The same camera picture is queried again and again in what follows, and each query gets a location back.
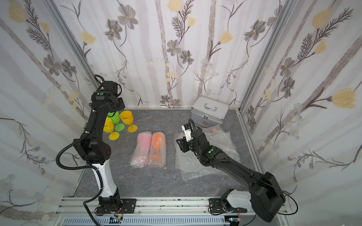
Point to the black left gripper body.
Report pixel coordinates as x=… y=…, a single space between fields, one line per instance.
x=113 y=106

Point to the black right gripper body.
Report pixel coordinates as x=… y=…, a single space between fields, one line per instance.
x=183 y=143

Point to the green plastic wine glass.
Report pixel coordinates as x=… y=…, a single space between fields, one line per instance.
x=115 y=118

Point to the amber glass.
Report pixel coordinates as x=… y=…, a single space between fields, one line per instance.
x=128 y=119

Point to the yellow glass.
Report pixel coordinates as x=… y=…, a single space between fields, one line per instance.
x=109 y=128

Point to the orange glass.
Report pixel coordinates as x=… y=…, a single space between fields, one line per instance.
x=157 y=156

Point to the pink glass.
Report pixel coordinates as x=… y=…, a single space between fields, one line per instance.
x=141 y=153

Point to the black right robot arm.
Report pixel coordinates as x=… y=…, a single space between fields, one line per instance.
x=266 y=194

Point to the silver aluminium first aid case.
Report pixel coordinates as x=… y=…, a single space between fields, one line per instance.
x=208 y=112

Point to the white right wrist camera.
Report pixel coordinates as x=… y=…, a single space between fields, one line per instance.
x=188 y=130

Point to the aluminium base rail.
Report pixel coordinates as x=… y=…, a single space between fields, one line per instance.
x=180 y=211

